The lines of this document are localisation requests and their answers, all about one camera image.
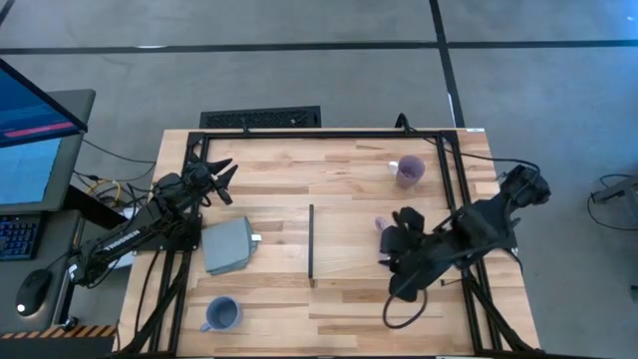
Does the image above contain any purple mug with white handle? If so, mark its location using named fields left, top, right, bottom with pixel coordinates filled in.
left=387, top=154, right=427, bottom=190

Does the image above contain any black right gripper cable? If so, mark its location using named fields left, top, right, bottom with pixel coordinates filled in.
left=381, top=286, right=430, bottom=331

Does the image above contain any black computer mouse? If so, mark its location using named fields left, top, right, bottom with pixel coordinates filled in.
left=14, top=268, right=54, bottom=318

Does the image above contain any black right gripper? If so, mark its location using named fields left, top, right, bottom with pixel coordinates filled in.
left=379, top=205, right=443, bottom=278

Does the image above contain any large purple ribbed mug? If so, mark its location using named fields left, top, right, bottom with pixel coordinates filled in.
left=374, top=215, right=396, bottom=264

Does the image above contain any black aluminium table frame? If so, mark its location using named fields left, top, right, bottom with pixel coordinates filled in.
left=117, top=127, right=545, bottom=358

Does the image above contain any blue-grey mug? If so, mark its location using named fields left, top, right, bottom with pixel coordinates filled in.
left=198, top=295, right=244, bottom=334

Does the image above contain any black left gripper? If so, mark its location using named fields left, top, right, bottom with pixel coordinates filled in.
left=181, top=155, right=240, bottom=206

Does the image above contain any grey side desk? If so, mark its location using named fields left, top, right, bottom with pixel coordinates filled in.
left=0, top=208, right=85, bottom=334

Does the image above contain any yellow cable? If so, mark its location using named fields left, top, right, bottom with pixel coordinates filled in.
left=86, top=179, right=125, bottom=209

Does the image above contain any computer monitor with blue screen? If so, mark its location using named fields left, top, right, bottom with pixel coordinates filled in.
left=0, top=58, right=98, bottom=216

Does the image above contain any grey folded cloth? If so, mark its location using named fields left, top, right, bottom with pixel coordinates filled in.
left=200, top=215, right=263, bottom=277

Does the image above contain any black stand with looped cable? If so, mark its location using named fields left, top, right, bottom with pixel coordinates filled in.
left=586, top=172, right=638, bottom=233

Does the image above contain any black floor grille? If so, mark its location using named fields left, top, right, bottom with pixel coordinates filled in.
left=198, top=105, right=323, bottom=130

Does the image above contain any black keyboard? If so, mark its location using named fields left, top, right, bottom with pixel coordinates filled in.
left=0, top=213, right=42, bottom=262

